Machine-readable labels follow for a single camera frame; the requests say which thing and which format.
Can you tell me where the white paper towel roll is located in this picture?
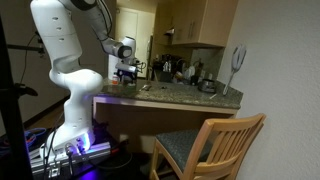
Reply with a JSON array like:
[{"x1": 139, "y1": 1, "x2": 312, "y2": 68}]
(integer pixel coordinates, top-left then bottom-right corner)
[{"x1": 108, "y1": 55, "x2": 118, "y2": 80}]

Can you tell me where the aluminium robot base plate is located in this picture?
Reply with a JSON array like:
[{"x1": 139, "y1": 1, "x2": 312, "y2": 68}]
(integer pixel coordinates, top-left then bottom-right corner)
[{"x1": 29, "y1": 142, "x2": 111, "y2": 178}]

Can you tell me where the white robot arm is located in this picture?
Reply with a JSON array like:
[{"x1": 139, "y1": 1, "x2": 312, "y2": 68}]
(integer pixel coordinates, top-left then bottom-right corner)
[{"x1": 30, "y1": 0, "x2": 132, "y2": 161}]

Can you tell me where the orange label pill bottle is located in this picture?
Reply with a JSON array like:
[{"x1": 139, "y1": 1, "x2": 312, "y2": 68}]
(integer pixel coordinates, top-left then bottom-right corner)
[{"x1": 112, "y1": 74, "x2": 119, "y2": 85}]

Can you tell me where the black tripod pole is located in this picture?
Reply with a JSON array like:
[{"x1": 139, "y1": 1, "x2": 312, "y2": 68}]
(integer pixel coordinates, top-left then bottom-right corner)
[{"x1": 0, "y1": 19, "x2": 33, "y2": 180}]

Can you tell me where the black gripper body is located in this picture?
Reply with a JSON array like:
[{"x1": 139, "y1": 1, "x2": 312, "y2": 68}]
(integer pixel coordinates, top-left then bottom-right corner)
[{"x1": 116, "y1": 63, "x2": 138, "y2": 84}]

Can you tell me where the wooden upper cabinet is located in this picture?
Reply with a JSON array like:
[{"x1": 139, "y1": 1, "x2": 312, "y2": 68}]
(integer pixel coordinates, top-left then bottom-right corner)
[{"x1": 154, "y1": 0, "x2": 239, "y2": 48}]

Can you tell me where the wooden chair with green seat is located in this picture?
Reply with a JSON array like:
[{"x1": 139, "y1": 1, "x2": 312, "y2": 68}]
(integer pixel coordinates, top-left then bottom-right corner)
[{"x1": 149, "y1": 113, "x2": 266, "y2": 180}]

